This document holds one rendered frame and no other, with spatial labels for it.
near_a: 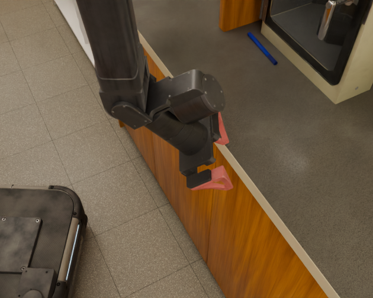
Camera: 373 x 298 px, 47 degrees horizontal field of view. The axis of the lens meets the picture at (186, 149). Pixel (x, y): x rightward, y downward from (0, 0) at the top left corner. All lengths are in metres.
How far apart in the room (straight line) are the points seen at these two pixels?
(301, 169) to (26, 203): 1.16
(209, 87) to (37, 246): 1.21
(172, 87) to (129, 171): 1.50
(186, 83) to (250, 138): 0.41
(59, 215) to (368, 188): 1.16
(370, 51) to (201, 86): 0.54
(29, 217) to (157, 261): 0.54
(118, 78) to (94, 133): 1.72
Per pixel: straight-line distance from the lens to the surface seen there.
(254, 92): 1.08
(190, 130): 0.66
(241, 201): 1.09
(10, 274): 1.67
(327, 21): 0.94
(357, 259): 0.87
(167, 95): 0.60
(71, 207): 1.73
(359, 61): 1.03
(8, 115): 2.48
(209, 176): 0.68
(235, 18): 1.25
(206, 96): 0.58
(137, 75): 0.55
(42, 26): 3.03
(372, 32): 0.99
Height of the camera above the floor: 1.68
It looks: 52 degrees down
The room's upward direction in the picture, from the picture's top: straight up
